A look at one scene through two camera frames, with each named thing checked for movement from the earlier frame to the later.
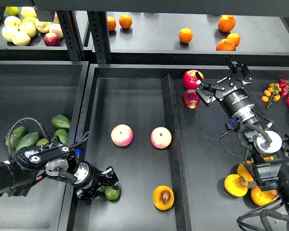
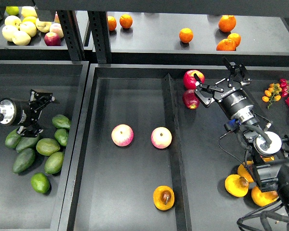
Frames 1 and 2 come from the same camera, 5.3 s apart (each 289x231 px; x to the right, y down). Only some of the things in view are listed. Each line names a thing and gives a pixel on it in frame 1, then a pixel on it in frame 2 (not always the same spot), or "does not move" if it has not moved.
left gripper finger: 91,194 -> 31,130
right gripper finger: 240,72 does not move
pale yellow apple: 20,38 does not move
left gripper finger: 109,177 -> 38,100
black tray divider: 180,186 does not move
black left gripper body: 89,177 -> 22,113
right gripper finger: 206,90 does not move
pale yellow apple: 43,26 does not move
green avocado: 111,194 -> 40,182
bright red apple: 190,78 does not move
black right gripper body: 237,100 does not move
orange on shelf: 235,38 does not move
